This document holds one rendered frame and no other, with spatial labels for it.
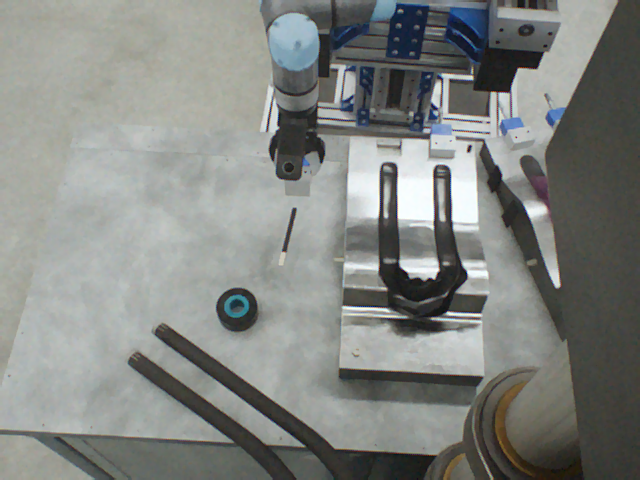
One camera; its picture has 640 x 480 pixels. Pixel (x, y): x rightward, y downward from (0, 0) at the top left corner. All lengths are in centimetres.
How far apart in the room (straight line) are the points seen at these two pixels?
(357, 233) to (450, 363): 30
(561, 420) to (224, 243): 108
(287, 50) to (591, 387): 88
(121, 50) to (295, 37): 195
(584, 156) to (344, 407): 107
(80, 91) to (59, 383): 167
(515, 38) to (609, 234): 142
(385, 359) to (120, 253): 59
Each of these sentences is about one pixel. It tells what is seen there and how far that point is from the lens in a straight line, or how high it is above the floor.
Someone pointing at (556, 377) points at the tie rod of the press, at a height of 167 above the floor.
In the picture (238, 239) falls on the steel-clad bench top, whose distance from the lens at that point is 146.
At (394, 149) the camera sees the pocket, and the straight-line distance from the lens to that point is 151.
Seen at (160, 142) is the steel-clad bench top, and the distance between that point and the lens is 163.
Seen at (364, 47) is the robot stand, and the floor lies 74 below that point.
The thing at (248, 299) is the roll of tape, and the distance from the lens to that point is 136.
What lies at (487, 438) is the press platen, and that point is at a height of 154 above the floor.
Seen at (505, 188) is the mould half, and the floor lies 85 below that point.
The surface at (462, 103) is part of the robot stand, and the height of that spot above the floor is 21.
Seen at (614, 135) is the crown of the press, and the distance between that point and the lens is 26.
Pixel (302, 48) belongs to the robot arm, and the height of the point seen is 130.
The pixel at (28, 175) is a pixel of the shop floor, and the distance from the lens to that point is 271.
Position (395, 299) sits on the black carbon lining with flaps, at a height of 87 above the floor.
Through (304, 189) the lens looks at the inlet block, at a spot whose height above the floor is 93.
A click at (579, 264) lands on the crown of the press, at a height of 183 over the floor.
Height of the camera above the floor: 207
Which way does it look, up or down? 61 degrees down
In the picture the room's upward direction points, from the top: straight up
